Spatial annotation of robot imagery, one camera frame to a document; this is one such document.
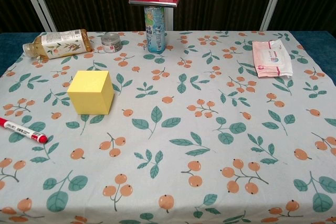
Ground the floral fruit print tablecloth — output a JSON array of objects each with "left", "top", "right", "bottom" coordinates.
[{"left": 0, "top": 30, "right": 336, "bottom": 224}]

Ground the brown snack bottle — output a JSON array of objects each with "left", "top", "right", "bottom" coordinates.
[{"left": 22, "top": 28, "right": 95, "bottom": 60}]

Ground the pink wet wipes pack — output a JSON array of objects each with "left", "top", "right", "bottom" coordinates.
[{"left": 251, "top": 39, "right": 294, "bottom": 78}]

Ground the red and white marker pen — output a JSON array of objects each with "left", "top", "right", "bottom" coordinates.
[{"left": 0, "top": 116, "right": 49, "bottom": 144}]

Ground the yellow cube block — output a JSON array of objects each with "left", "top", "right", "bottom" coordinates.
[{"left": 67, "top": 70, "right": 114, "bottom": 115}]

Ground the dark corrugated partition panel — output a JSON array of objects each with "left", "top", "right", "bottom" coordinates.
[
  {"left": 0, "top": 0, "right": 45, "bottom": 34},
  {"left": 33, "top": 0, "right": 161, "bottom": 32},
  {"left": 267, "top": 0, "right": 336, "bottom": 31},
  {"left": 172, "top": 0, "right": 276, "bottom": 31}
]

